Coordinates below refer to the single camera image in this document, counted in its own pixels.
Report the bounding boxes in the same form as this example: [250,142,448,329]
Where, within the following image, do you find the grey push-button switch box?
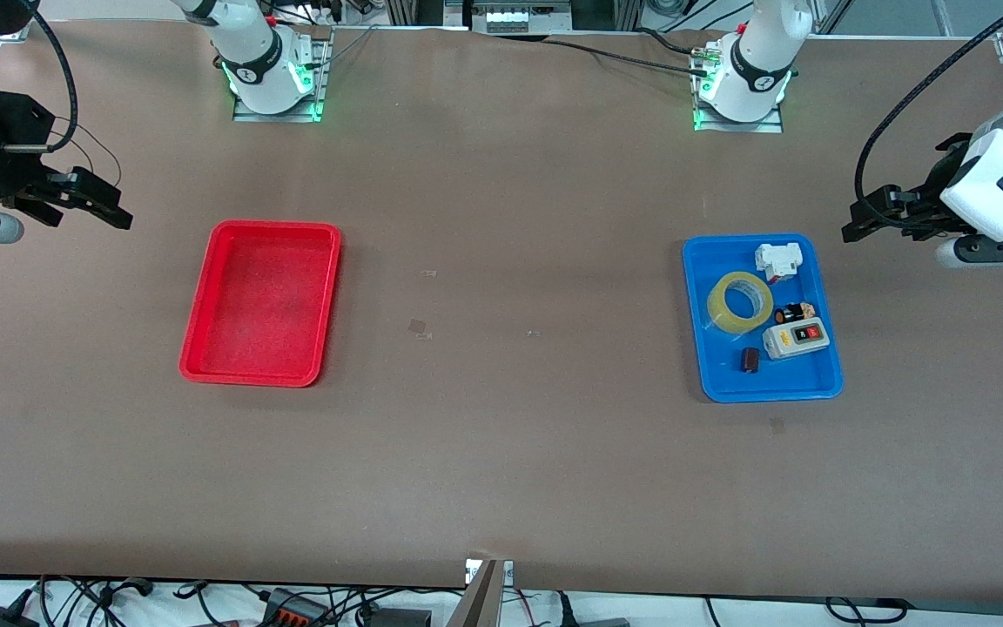
[762,318,831,361]

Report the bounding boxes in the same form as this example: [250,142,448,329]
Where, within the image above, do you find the thin black gripper wire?
[50,131,124,189]

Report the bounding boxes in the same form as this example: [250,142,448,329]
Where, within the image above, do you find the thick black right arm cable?
[27,3,78,154]

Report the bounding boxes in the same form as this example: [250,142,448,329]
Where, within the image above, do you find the yellow clear tape roll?
[706,271,775,334]

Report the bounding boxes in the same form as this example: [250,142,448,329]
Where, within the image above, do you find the aluminium frame rack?
[384,0,643,36]

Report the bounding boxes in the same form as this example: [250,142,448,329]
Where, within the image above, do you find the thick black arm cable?
[854,0,1003,229]
[27,3,78,154]

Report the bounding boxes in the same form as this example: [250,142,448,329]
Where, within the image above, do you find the red plastic tray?
[178,219,343,388]

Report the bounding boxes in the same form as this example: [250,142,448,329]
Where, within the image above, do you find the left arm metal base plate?
[691,44,786,134]

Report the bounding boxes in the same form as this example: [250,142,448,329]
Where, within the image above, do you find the white relay block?
[754,242,804,285]

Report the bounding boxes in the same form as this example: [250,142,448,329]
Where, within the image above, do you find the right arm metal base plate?
[232,30,333,124]

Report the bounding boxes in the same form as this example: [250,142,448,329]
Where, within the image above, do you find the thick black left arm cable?
[854,0,1003,229]

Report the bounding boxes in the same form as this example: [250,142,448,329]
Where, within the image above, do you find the black orange power strip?
[259,590,328,627]

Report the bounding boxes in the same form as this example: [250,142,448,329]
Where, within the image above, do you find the black cable on table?
[541,37,711,76]

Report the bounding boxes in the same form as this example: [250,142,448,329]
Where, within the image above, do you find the blue plastic tray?
[682,233,845,404]

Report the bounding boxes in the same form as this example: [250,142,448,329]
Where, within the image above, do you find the black power plug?
[554,592,633,627]

